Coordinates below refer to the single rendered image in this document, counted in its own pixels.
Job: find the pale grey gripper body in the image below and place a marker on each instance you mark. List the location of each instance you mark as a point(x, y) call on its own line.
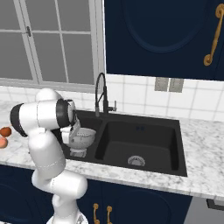
point(68, 134)

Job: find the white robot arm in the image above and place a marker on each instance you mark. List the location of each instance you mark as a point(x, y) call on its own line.
point(46, 151)

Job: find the white colander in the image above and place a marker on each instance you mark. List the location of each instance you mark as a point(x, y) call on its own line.
point(85, 137)

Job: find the black sink faucet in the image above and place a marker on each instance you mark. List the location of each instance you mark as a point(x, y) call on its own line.
point(104, 96)

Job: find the orange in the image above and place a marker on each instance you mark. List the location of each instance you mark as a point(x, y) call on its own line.
point(5, 131)

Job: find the peach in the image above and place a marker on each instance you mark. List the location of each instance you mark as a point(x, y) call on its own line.
point(2, 142)

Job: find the black sink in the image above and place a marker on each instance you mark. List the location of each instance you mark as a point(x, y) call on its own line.
point(140, 140)

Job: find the silver sink drain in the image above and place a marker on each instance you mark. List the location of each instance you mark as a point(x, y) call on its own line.
point(136, 160)

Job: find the navy base cupboard door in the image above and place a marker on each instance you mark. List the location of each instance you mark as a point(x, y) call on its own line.
point(17, 198)
point(145, 205)

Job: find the white framed window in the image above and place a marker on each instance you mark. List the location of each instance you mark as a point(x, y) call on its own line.
point(49, 40)

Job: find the dark window latch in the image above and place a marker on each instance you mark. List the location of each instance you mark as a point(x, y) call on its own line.
point(28, 31)

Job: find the grey dishwasher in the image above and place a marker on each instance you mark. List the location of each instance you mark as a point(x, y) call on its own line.
point(201, 213)

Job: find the grey wall outlet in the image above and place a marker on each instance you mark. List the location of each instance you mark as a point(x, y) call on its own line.
point(161, 84)
point(176, 85)

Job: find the navy wall cupboard door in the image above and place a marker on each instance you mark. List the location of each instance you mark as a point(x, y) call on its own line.
point(163, 38)

